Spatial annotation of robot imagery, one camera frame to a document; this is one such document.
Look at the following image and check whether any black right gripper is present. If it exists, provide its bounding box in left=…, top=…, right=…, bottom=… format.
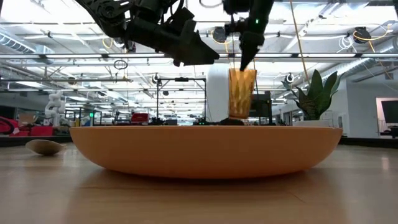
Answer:
left=223, top=0, right=275, bottom=72

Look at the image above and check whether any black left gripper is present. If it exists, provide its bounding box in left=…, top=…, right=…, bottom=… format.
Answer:
left=124, top=0, right=220, bottom=68

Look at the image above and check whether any amber textured glass cup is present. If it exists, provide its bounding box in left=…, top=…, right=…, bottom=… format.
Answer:
left=228, top=67, right=258, bottom=120

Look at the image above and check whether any orange round plate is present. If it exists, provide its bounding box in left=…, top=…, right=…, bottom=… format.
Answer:
left=69, top=125, right=343, bottom=180

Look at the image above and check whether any spoon with orange handle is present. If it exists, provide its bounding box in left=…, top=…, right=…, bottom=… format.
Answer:
left=25, top=139, right=67, bottom=157

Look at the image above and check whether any white round building column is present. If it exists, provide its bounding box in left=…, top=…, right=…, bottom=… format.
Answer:
left=206, top=63, right=231, bottom=124

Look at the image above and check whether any red equipment box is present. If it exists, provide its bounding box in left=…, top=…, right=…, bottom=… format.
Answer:
left=131, top=113, right=150, bottom=126

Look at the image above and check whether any green plant in white pot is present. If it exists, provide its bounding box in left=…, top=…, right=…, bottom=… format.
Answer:
left=281, top=68, right=343, bottom=128

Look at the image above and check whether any white robot figure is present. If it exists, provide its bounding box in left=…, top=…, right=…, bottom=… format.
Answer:
left=44, top=90, right=67, bottom=128

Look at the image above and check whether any red storage bin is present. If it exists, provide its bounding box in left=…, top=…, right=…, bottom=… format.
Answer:
left=9, top=125, right=54, bottom=138

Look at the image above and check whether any black metal frame rig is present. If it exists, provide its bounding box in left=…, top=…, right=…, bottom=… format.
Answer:
left=155, top=77, right=208, bottom=126

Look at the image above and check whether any black ceiling cable reel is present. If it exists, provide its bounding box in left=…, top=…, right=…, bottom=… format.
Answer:
left=212, top=26, right=228, bottom=44
left=353, top=26, right=371, bottom=44

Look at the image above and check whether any yellow hanging cable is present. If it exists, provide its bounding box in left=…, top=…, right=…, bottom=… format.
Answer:
left=289, top=0, right=311, bottom=85

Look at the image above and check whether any dark wall screen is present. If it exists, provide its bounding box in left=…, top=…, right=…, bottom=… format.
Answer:
left=375, top=97, right=398, bottom=138

